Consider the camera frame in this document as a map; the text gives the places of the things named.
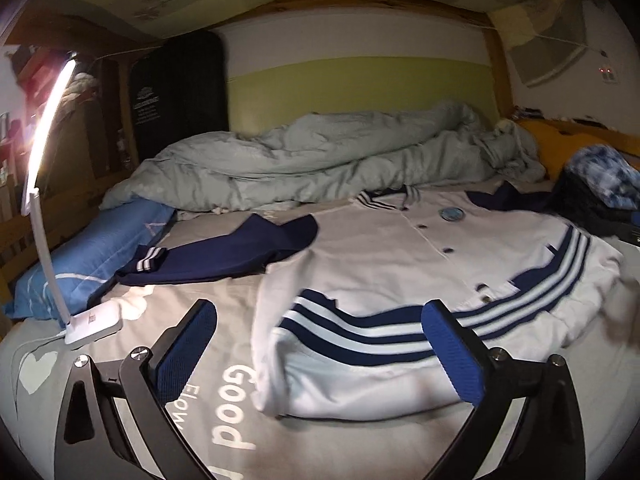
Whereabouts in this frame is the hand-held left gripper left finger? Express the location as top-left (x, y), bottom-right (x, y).
top-left (52, 299), bottom-right (236, 480)

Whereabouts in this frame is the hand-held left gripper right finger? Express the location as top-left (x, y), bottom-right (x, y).
top-left (421, 300), bottom-right (587, 480)

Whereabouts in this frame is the white and navy striped jacket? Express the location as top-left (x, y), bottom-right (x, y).
top-left (116, 182), bottom-right (623, 418)

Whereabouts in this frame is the grey printed bed sheet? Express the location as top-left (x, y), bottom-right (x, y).
top-left (0, 180), bottom-right (640, 480)

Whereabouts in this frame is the white desk lamp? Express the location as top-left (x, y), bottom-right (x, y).
top-left (22, 57), bottom-right (123, 351)

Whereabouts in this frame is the blue pillow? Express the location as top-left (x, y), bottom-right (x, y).
top-left (4, 197), bottom-right (176, 321)

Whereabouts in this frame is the black puffer jacket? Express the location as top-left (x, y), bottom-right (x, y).
top-left (550, 170), bottom-right (640, 246)

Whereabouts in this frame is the pale grey-green duvet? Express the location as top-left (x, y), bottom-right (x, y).
top-left (100, 100), bottom-right (548, 213)

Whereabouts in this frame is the blue tie-dye shirt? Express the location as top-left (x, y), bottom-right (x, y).
top-left (565, 144), bottom-right (640, 211)

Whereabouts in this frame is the black padded bag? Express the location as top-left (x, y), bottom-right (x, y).
top-left (129, 30), bottom-right (230, 161)

